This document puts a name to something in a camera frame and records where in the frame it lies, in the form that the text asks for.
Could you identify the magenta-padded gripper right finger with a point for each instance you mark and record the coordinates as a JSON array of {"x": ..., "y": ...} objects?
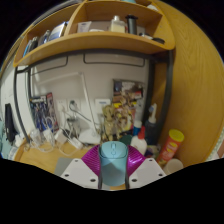
[{"x": 136, "y": 161}]

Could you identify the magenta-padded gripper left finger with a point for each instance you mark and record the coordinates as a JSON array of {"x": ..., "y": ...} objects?
[{"x": 90, "y": 163}]

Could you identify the light blue computer mouse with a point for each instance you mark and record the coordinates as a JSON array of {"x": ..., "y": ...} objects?
[{"x": 113, "y": 165}]

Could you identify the white red-capped lotion bottle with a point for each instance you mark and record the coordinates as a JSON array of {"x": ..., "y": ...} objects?
[{"x": 139, "y": 145}]

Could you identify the white power strip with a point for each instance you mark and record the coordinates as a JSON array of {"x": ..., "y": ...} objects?
[{"x": 77, "y": 142}]

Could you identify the dark green round container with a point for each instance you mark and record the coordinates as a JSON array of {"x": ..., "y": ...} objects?
[{"x": 125, "y": 139}]

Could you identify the white desk lamp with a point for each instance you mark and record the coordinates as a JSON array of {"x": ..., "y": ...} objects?
[{"x": 89, "y": 136}]

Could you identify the blue white small bottle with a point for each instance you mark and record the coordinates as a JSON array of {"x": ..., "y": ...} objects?
[{"x": 137, "y": 126}]

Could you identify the red chip can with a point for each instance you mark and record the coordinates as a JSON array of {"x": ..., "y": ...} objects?
[{"x": 169, "y": 146}]

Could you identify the white power adapter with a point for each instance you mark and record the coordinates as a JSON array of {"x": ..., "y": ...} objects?
[{"x": 60, "y": 136}]

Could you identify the metal cup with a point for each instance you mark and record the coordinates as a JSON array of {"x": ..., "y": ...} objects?
[{"x": 74, "y": 125}]

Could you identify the wooden tree figure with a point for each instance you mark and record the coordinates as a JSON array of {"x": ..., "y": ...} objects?
[{"x": 111, "y": 121}]

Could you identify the clear glass jar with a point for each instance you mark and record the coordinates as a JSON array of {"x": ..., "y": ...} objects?
[{"x": 36, "y": 137}]

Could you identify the blue robot model box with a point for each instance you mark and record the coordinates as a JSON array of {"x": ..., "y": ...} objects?
[{"x": 43, "y": 113}]

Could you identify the colourful printed box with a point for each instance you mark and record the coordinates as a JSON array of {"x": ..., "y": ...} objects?
[{"x": 128, "y": 91}]

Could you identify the black hanging bag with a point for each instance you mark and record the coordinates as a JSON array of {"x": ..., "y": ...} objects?
[{"x": 10, "y": 125}]

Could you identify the wooden shelf unit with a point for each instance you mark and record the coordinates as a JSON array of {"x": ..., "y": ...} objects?
[{"x": 93, "y": 41}]

